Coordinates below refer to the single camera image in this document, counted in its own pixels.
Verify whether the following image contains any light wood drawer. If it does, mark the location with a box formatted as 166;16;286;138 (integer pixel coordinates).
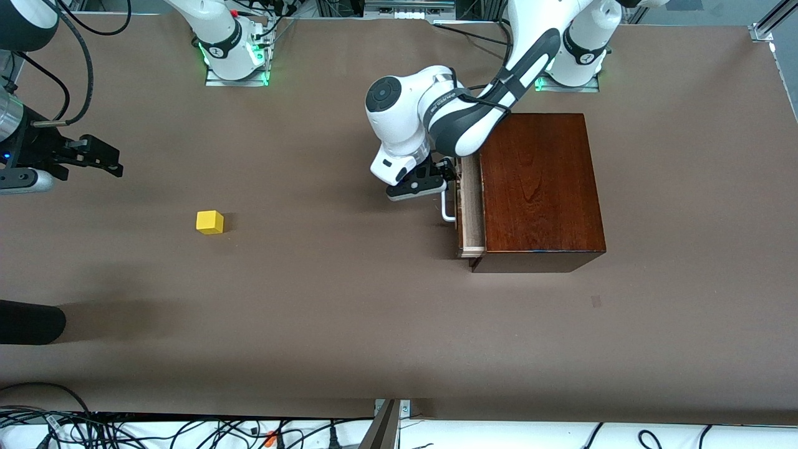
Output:
441;155;487;259

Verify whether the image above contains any yellow block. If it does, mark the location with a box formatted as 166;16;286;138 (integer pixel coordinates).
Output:
196;210;224;236

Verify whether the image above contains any dark brown wooden cabinet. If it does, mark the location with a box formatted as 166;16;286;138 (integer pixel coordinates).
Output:
469;113;607;274

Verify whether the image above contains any grey power strip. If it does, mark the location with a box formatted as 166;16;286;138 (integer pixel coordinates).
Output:
363;0;457;19

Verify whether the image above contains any black cylinder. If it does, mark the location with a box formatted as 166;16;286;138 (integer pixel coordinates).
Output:
0;299;67;345

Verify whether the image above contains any aluminium profile bar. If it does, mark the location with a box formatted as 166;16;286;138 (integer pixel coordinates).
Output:
358;399;403;449

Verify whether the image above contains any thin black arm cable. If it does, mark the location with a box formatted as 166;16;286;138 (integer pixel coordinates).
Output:
12;51;70;122

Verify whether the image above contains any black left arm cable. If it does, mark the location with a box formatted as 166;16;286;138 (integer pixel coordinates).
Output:
446;65;521;119

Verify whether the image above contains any thick black arm hose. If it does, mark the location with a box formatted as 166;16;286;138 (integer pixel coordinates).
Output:
31;0;95;127

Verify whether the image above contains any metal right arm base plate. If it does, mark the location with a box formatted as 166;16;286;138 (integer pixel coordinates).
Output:
204;59;271;87

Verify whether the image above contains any black table cable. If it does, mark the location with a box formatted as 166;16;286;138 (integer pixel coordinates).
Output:
433;22;511;48

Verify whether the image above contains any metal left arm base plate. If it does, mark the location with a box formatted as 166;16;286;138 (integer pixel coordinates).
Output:
535;69;600;93

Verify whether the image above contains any black looped cable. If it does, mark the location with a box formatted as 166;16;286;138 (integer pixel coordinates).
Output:
0;382;94;415

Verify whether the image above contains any black cable tangle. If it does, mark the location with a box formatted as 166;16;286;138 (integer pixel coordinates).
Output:
0;408;375;449

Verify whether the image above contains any aluminium frame corner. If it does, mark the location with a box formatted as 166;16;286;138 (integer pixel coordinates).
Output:
750;0;798;43

